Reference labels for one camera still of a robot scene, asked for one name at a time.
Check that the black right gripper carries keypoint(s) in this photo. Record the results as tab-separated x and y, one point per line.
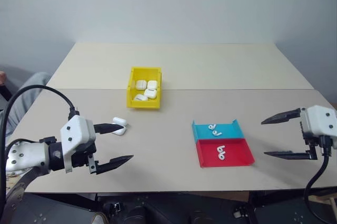
312	139

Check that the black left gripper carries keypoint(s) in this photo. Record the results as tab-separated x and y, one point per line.
80	158

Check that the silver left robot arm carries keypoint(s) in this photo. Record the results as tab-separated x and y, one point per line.
25	155

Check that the open white charging case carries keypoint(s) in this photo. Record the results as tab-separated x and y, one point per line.
119	121

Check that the yellow plastic bin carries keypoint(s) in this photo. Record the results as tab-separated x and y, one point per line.
130	97

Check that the closed white charging case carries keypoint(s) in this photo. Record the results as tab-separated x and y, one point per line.
140	98
152	84
150	93
140	84

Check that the bystander bare hand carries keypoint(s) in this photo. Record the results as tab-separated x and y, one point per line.
2	77

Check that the red plastic tray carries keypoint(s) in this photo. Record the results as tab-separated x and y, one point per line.
237	153

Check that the blue plastic tray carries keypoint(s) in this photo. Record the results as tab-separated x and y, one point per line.
229	130

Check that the light wooden slats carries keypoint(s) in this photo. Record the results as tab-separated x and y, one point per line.
326	197

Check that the grey shoe tip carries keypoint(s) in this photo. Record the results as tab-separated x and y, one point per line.
99	218

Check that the dark flat panel with dots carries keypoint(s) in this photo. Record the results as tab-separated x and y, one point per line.
284	212
52	210

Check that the grey trousered bystander leg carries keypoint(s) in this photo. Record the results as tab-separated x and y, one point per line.
29	84

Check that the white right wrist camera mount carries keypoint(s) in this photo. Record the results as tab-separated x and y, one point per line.
319	121

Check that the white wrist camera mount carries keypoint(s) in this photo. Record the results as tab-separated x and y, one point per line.
319	121
76	131

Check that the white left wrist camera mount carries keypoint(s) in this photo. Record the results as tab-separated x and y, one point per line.
76	131

